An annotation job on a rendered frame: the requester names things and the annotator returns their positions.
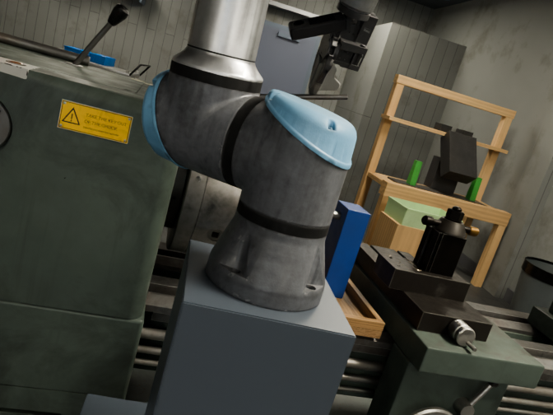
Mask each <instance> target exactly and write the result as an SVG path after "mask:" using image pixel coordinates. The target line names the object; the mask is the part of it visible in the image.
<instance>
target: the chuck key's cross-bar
mask: <svg viewBox="0 0 553 415"><path fill-rule="evenodd" d="M291 95H293V96H297V97H299V98H300V99H303V100H348V95H320V94H316V95H314V94H291Z"/></svg>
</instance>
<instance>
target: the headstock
mask: <svg viewBox="0 0 553 415"><path fill-rule="evenodd" d="M0 57H2V58H8V59H10V60H14V61H17V62H21V63H26V64H29V65H33V66H36V67H39V68H36V69H31V70H29V72H28V74H27V78H26V79H23V78H20V77H16V76H13V75H10V74H7V73H5V72H0V300H6V301H16V302H21V303H27V304H33V305H43V306H48V307H54V308H59V309H65V310H75V311H81V312H86V313H92V314H98V315H108V316H113V317H119V318H125V319H137V318H140V317H141V316H142V313H143V310H144V306H145V303H146V296H147V293H148V289H149V286H150V282H151V276H152V273H153V268H154V265H155V261H156V256H157V252H158V249H159V245H160V238H161V235H162V231H163V228H164V224H165V219H166V214H167V211H168V207H169V204H170V198H171V194H172V191H173V187H174V181H175V177H176V174H177V170H178V166H177V165H175V164H174V163H173V162H172V161H168V160H166V159H165V158H163V157H161V156H159V155H157V154H156V153H155V152H154V151H153V150H152V148H151V145H150V144H149V143H148V142H147V140H146V137H145V134H144V132H143V127H142V103H143V100H144V96H145V94H146V90H147V88H148V87H149V86H150V85H148V84H152V85H153V83H151V82H146V81H142V80H140V81H142V82H140V81H136V80H133V79H136V78H133V77H128V76H124V75H121V74H118V73H115V72H110V71H106V70H104V69H100V68H95V67H92V66H86V65H82V64H79V65H81V66H83V68H81V67H78V66H74V65H71V64H68V63H66V62H69V63H73V62H70V61H67V60H64V59H60V58H55V57H52V56H48V55H46V54H40V53H37V52H34V51H30V50H27V49H22V48H18V47H16V46H12V45H9V44H4V43H0ZM131 78H133V79H131ZM144 82H145V83H144ZM146 83H148V84H146Z"/></svg>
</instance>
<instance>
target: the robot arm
mask: <svg viewBox="0 0 553 415"><path fill-rule="evenodd" d="M377 2H378V0H339V1H338V4H337V10H339V12H334V13H330V14H326V15H321V16H314V17H310V18H305V19H301V20H297V21H290V22H289V24H288V26H289V32H290V37H291V39H292V40H301V39H305V38H309V37H314V36H318V35H323V38H322V39H321V42H320V45H319V48H318V52H317V54H316V57H315V60H314V65H313V68H312V72H311V76H310V80H309V94H314V95H316V94H317V92H318V91H336V90H337V89H338V88H339V87H340V82H339V81H338V80H337V75H336V74H335V73H336V71H337V68H336V66H335V65H333V64H334V63H335V64H338V65H339V66H340V67H343V68H348V69H350V70H353V71H356V72H358V71H359V68H360V65H361V64H362V62H363V60H364V57H365V55H366V53H367V51H368V49H367V47H366V45H367V44H368V42H369V38H370V36H371V35H372V33H373V31H374V28H375V26H376V24H377V22H378V18H377V17H375V14H374V13H373V11H374V9H375V7H376V5H377ZM268 4H269V0H196V2H195V8H194V12H193V19H192V24H191V28H190V33H189V37H188V45H187V46H186V48H185V49H183V50H182V51H180V52H179V53H177V54H176V55H174V56H173V57H172V59H171V64H170V69H169V70H165V71H163V72H161V73H159V74H158V75H157V76H155V78H154V79H153V80H152V82H153V86H152V85H150V86H149V87H148V88H147V90H146V94H145V96H144V100H143V103H142V127H143V132H144V134H145V137H146V140H147V142H148V143H149V144H150V145H151V148H152V150H153V151H154V152H155V153H156V154H157V155H159V156H161V157H163V158H165V159H166V160H168V161H172V162H173V163H174V164H175V165H177V166H178V167H181V168H184V169H190V170H193V171H196V172H197V173H200V174H203V175H206V176H208V177H211V178H213V179H215V180H219V181H221V182H223V183H226V184H229V185H231V186H234V187H236V188H239V189H241V194H240V197H239V203H238V206H237V208H236V212H235V215H234V217H233V218H232V220H231V221H230V223H229V225H228V226H227V227H226V229H225V230H224V232H223V233H222V235H221V237H220V238H219V240H218V241H217V242H216V244H215V245H214V247H213V248H212V250H211V253H210V254H209V258H208V261H207V266H206V273H207V276H208V277H209V279H210V280H211V281H212V282H213V283H214V284H215V285H216V286H217V287H219V288H220V289H221V290H222V291H224V292H226V293H227V294H229V295H231V296H233V297H235V298H237V299H239V300H242V301H244V302H247V303H249V304H252V305H256V306H259V307H262V308H266V309H270V310H279V311H286V312H301V311H306V310H312V309H313V308H315V307H316V306H318V304H319V303H320V301H321V298H322V294H323V290H324V287H325V240H326V237H327V233H328V229H329V227H330V224H331V221H332V217H333V214H334V212H335V209H336V206H337V201H338V199H339V196H340V193H341V191H342V186H343V184H344V181H345V178H346V173H347V171H348V170H349V169H350V168H351V158H352V154H353V151H354V148H355V144H356V130H355V128H354V126H353V125H352V124H351V123H350V122H348V121H347V120H345V119H344V118H342V117H340V116H339V115H337V114H334V113H333V112H331V111H329V110H326V109H324V108H322V107H320V106H318V105H315V104H313V103H311V102H309V101H307V100H303V99H300V98H299V97H297V96H293V95H291V94H289V93H286V92H284V91H279V90H270V91H269V93H268V95H266V97H265V98H262V97H260V91H261V88H262V84H263V79H262V77H261V75H260V73H259V72H258V70H257V68H256V65H255V60H256V57H257V53H258V46H259V43H260V39H261V35H262V32H263V25H264V21H265V18H266V14H267V8H268ZM342 13H343V14H342ZM352 19H353V20H352ZM362 55H363V57H362ZM360 59H361V60H360ZM359 62H360V63H359ZM358 63H359V66H357V65H358Z"/></svg>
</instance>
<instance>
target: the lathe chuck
mask: <svg viewBox="0 0 553 415"><path fill-rule="evenodd" d="M240 194H241V189H239V188H236V187H234V186H231V185H229V184H226V183H223V182H221V181H219V180H215V179H213V178H211V177H207V182H206V187H205V190H204V194H203V197H202V203H201V207H200V210H199V213H198V216H197V221H196V224H195V227H194V229H193V233H192V236H191V239H190V240H196V241H201V242H204V243H208V244H212V245H215V244H216V242H217V240H210V239H209V238H208V237H207V233H208V232H209V230H212V229H218V230H221V231H222V232H224V230H225V229H226V227H227V226H228V225H229V223H230V221H231V220H232V218H233V217H234V215H235V212H236V208H237V206H238V203H239V197H240Z"/></svg>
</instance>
